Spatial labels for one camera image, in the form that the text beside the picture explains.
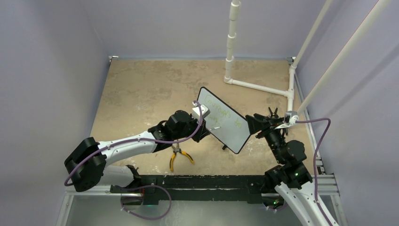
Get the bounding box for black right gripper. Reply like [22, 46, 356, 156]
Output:
[245, 113, 284, 163]

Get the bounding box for black-framed whiteboard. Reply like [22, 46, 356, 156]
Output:
[197, 87, 250, 154]

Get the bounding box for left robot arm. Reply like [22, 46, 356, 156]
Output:
[64, 105, 210, 192]

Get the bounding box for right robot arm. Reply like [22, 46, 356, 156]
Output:
[245, 111, 338, 226]

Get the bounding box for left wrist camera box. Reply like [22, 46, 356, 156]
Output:
[192, 105, 210, 120]

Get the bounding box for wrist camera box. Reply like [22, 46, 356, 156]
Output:
[276, 111, 299, 129]
[192, 105, 210, 120]

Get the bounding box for yellow-handled pliers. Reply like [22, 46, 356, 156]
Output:
[169, 143, 195, 172]

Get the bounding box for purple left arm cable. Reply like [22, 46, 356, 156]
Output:
[64, 100, 204, 187]

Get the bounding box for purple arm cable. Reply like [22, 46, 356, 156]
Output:
[295, 118, 335, 226]
[64, 100, 204, 187]

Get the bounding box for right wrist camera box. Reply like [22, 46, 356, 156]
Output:
[276, 111, 299, 129]

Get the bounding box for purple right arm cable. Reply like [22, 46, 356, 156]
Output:
[295, 118, 335, 226]

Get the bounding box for white PVC pipe frame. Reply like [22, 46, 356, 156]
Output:
[223, 0, 392, 119]

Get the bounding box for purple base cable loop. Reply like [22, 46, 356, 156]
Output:
[120, 184, 173, 221]

